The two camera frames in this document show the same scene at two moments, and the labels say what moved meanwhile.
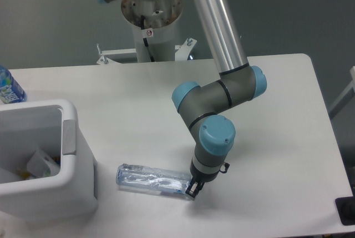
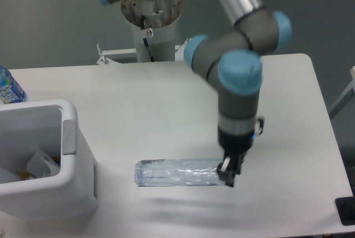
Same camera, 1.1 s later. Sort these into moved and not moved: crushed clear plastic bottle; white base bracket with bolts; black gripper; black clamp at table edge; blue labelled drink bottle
Moved: crushed clear plastic bottle; black gripper
Not moved: blue labelled drink bottle; white base bracket with bolts; black clamp at table edge
